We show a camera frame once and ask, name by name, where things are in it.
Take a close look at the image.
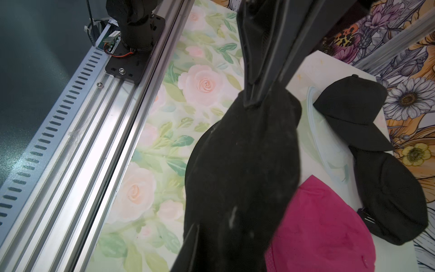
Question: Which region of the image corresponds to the black cap with white logo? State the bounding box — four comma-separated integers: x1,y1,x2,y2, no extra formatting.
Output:
172,83,301,272

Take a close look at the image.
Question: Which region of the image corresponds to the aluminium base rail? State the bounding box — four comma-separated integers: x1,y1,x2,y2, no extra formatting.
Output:
1,1,193,272

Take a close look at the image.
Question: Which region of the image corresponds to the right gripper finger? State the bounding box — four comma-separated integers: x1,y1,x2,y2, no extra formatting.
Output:
237,1,357,108

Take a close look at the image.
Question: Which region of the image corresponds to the floral table mat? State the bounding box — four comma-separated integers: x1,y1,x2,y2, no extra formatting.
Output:
87,1,244,272

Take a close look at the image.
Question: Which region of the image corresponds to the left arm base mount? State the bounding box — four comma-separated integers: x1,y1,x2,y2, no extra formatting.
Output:
103,0,165,84

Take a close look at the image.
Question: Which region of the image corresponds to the pink cap back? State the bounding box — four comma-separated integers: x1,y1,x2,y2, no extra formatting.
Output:
265,176,376,272

